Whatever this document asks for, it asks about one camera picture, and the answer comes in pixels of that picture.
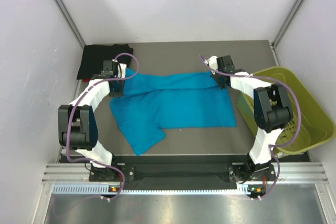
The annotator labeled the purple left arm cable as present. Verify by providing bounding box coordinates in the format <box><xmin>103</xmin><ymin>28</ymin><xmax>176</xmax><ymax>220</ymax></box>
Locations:
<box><xmin>65</xmin><ymin>52</ymin><xmax>140</xmax><ymax>200</ymax></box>

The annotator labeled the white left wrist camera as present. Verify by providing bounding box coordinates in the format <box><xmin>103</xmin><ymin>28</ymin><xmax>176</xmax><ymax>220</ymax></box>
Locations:
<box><xmin>112</xmin><ymin>59</ymin><xmax>127</xmax><ymax>78</ymax></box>

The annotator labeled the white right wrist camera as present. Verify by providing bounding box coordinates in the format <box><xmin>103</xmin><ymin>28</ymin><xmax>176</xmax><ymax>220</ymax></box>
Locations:
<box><xmin>206</xmin><ymin>56</ymin><xmax>218</xmax><ymax>70</ymax></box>

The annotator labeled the right aluminium corner post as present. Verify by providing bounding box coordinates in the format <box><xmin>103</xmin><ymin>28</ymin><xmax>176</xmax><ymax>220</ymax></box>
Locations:
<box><xmin>271</xmin><ymin>0</ymin><xmax>305</xmax><ymax>49</ymax></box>

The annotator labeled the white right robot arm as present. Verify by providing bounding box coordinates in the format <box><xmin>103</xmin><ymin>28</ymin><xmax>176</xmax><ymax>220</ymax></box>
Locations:
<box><xmin>205</xmin><ymin>56</ymin><xmax>293</xmax><ymax>181</ymax></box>

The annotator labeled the blue t-shirt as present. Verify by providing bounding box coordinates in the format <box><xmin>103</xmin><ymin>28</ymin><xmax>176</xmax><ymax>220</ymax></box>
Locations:
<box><xmin>110</xmin><ymin>69</ymin><xmax>237</xmax><ymax>156</ymax></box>

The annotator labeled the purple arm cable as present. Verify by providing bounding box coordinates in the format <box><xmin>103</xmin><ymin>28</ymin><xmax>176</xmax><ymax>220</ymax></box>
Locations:
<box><xmin>199</xmin><ymin>55</ymin><xmax>300</xmax><ymax>200</ymax></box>
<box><xmin>65</xmin><ymin>52</ymin><xmax>140</xmax><ymax>200</ymax></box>

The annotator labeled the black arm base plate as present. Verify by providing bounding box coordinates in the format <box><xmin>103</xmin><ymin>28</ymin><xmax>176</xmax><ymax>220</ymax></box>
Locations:
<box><xmin>89</xmin><ymin>154</ymin><xmax>275</xmax><ymax>190</ymax></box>

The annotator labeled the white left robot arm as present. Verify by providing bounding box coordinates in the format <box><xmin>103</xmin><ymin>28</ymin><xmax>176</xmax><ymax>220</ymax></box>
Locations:
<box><xmin>58</xmin><ymin>60</ymin><xmax>127</xmax><ymax>180</ymax></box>

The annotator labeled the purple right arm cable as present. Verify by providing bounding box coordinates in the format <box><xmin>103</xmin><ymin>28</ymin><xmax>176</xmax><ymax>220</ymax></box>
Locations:
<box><xmin>199</xmin><ymin>55</ymin><xmax>300</xmax><ymax>200</ymax></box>

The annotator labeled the folded black t-shirt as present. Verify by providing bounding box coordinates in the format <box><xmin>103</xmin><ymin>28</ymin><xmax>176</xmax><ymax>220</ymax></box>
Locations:
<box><xmin>77</xmin><ymin>44</ymin><xmax>133</xmax><ymax>80</ymax></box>

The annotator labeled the aluminium corner post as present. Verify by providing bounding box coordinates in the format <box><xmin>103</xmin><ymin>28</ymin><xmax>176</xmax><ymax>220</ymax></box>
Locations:
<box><xmin>271</xmin><ymin>0</ymin><xmax>305</xmax><ymax>49</ymax></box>
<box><xmin>54</xmin><ymin>0</ymin><xmax>85</xmax><ymax>48</ymax></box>

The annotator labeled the left aluminium corner post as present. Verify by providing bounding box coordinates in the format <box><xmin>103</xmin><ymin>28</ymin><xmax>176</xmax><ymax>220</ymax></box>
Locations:
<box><xmin>54</xmin><ymin>0</ymin><xmax>85</xmax><ymax>48</ymax></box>

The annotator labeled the aluminium front frame rail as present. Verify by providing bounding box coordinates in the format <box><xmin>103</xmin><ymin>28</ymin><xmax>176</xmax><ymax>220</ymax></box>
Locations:
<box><xmin>42</xmin><ymin>162</ymin><xmax>328</xmax><ymax>195</ymax></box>

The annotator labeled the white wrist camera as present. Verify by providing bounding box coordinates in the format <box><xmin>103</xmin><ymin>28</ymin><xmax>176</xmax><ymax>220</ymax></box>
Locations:
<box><xmin>206</xmin><ymin>56</ymin><xmax>218</xmax><ymax>70</ymax></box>
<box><xmin>112</xmin><ymin>59</ymin><xmax>127</xmax><ymax>78</ymax></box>

